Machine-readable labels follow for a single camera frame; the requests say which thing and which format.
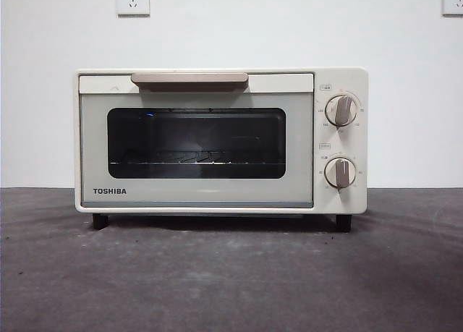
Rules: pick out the beige oven timer knob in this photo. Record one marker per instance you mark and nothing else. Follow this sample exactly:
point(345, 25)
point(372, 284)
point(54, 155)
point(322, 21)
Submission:
point(340, 172)

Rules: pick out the cream Toshiba toaster oven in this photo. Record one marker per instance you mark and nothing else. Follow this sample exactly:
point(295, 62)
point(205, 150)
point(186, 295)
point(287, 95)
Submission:
point(340, 140)

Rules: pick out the beige oven temperature knob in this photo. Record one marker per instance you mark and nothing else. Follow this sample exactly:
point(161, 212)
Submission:
point(341, 110)

